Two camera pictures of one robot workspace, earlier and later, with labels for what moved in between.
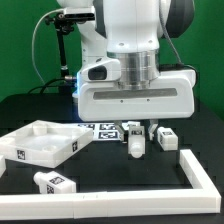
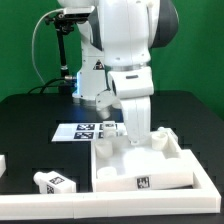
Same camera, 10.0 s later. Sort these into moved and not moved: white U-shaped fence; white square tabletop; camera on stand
Moved: white square tabletop
Not moved: white U-shaped fence; camera on stand
